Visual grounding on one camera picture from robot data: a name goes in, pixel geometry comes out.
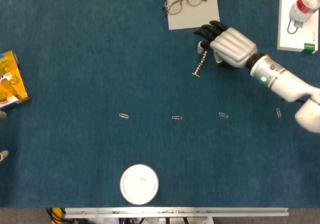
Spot thin wire hook loop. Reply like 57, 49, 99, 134
286, 18, 298, 34

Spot orange yellow cardboard box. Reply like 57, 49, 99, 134
0, 50, 32, 111

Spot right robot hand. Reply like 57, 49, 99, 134
193, 20, 258, 69

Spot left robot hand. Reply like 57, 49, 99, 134
0, 111, 10, 163

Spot blue felt table cloth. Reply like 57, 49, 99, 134
0, 0, 320, 208

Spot thin metal frame eyeglasses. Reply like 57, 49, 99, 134
161, 0, 208, 16

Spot white box with green corner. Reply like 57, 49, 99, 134
276, 0, 320, 54

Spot aluminium profile rail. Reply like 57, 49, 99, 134
64, 207, 290, 219

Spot plastic bottle with red cap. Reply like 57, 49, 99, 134
289, 0, 320, 27

